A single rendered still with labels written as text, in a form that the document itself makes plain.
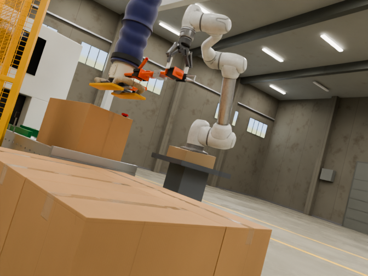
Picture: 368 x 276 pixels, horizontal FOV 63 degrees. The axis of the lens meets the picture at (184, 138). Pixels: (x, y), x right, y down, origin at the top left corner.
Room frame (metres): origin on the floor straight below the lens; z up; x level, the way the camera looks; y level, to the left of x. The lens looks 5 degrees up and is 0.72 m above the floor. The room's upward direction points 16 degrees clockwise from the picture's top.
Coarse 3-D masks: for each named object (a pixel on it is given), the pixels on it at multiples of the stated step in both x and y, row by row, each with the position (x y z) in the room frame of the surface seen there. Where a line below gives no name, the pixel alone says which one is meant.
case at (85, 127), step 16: (48, 112) 2.41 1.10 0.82; (64, 112) 2.25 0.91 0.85; (80, 112) 2.11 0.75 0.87; (96, 112) 2.11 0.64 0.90; (112, 112) 2.21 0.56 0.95; (48, 128) 2.36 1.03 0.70; (64, 128) 2.21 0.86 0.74; (80, 128) 2.07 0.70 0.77; (96, 128) 2.14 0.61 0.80; (112, 128) 2.24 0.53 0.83; (128, 128) 2.35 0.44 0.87; (48, 144) 2.31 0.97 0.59; (64, 144) 2.17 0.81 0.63; (80, 144) 2.08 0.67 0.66; (96, 144) 2.17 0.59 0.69; (112, 144) 2.27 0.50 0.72
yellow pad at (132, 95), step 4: (112, 92) 2.32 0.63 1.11; (124, 92) 2.28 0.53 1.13; (132, 92) 2.18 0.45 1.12; (116, 96) 2.36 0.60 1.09; (120, 96) 2.30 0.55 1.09; (124, 96) 2.25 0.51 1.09; (128, 96) 2.20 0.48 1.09; (132, 96) 2.15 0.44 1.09; (136, 96) 2.10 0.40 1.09; (140, 96) 2.11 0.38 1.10
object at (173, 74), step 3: (165, 69) 1.73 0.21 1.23; (168, 69) 1.73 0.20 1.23; (171, 69) 1.71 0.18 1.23; (174, 69) 1.67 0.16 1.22; (177, 69) 1.69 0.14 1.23; (165, 72) 1.73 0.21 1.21; (168, 72) 1.73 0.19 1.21; (171, 72) 1.70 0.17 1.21; (174, 72) 1.68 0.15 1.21; (183, 72) 1.72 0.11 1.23; (165, 75) 1.73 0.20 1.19; (168, 75) 1.71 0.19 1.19; (171, 75) 1.69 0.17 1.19; (174, 75) 1.68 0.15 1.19; (177, 75) 1.69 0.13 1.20; (171, 78) 1.76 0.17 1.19; (174, 78) 1.74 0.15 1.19; (177, 78) 1.72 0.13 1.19; (180, 78) 1.71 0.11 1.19
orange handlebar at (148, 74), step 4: (144, 72) 1.91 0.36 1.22; (148, 72) 1.87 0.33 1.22; (152, 72) 1.84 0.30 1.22; (160, 72) 1.78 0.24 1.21; (164, 72) 1.75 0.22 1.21; (176, 72) 1.68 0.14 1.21; (180, 72) 1.68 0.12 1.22; (148, 76) 1.91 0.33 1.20; (152, 76) 1.89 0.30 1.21; (136, 88) 2.46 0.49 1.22
